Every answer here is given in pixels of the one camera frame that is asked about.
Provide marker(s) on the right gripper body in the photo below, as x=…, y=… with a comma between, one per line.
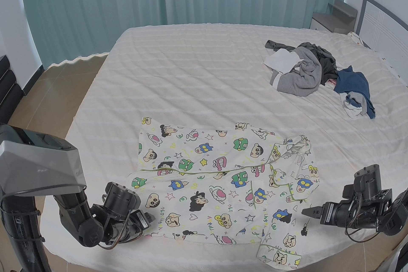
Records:
x=334, y=213

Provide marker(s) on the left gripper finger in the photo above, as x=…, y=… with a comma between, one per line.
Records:
x=152, y=219

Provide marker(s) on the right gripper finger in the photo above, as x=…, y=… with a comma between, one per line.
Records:
x=315, y=212

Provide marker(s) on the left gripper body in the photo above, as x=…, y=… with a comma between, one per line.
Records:
x=140, y=221

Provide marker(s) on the white printed pyjama top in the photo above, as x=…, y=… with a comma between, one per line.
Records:
x=207, y=175

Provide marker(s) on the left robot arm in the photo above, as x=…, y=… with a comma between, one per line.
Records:
x=38, y=162

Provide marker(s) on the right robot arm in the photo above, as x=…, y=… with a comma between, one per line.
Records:
x=395, y=213

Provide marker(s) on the pile of clothes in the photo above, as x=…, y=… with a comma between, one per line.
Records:
x=302, y=79

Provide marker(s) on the dark blue garment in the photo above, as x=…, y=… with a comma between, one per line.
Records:
x=353, y=82

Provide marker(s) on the bed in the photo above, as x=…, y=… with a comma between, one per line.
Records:
x=191, y=73

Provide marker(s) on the white printed pillow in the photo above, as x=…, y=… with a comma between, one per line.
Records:
x=355, y=37

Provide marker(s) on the dark grey chest of drawers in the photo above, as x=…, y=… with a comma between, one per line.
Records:
x=8, y=89

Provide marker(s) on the grey bedside table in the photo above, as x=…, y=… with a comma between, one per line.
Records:
x=331, y=22

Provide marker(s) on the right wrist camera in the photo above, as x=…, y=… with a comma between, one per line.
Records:
x=349, y=192

